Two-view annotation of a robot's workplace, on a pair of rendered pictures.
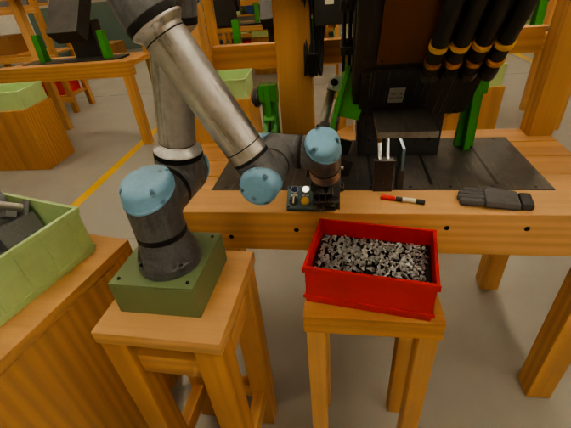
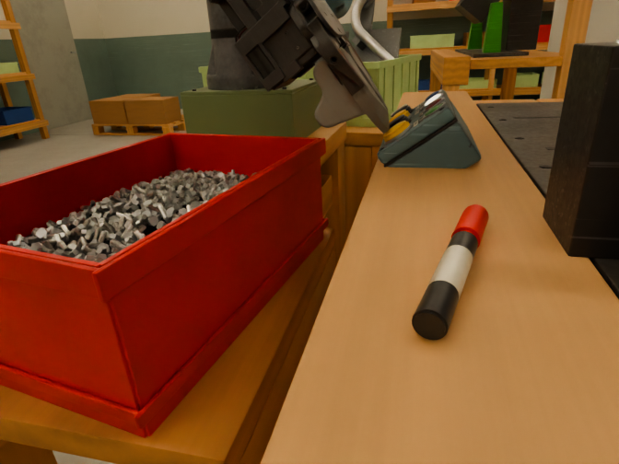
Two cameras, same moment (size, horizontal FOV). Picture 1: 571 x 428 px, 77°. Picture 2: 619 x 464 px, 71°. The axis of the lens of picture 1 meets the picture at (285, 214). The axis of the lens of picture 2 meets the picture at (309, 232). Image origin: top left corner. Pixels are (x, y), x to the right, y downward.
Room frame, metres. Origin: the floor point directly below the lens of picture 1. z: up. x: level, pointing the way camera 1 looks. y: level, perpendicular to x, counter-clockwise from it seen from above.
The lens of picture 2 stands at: (0.86, -0.57, 1.02)
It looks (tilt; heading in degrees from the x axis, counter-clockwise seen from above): 24 degrees down; 95
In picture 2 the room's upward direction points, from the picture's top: 3 degrees counter-clockwise
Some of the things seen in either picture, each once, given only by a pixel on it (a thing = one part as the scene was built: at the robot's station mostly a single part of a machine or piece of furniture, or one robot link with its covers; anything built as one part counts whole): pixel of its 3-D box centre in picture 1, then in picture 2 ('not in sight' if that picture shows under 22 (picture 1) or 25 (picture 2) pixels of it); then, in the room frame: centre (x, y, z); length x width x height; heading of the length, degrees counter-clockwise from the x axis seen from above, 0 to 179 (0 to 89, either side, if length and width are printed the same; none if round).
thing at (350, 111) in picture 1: (349, 94); not in sight; (1.17, -0.24, 1.17); 0.13 x 0.12 x 0.20; 79
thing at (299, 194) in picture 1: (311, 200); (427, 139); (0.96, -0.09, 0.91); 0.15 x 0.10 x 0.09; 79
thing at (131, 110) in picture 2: not in sight; (145, 113); (-1.78, 5.40, 0.22); 1.20 x 0.81 x 0.44; 166
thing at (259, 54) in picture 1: (366, 48); not in sight; (1.58, -0.39, 1.23); 1.30 x 0.05 x 0.09; 79
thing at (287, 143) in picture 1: (277, 153); not in sight; (0.74, 0.01, 1.18); 0.11 x 0.11 x 0.08; 75
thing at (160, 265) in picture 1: (166, 244); (245, 58); (0.69, 0.29, 0.99); 0.15 x 0.15 x 0.10
